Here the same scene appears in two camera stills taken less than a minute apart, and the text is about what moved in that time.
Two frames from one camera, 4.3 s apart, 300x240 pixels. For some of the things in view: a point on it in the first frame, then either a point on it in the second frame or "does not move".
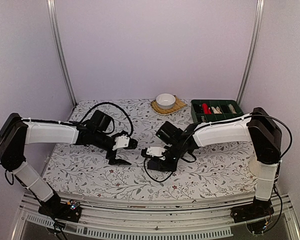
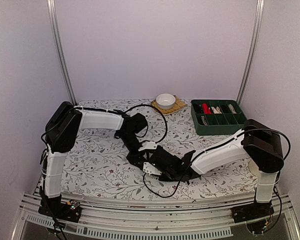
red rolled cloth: (206, 110) does not move
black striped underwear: (198, 108) does not move
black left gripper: (116, 162) to (139, 158)
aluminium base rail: (183, 220) does not move
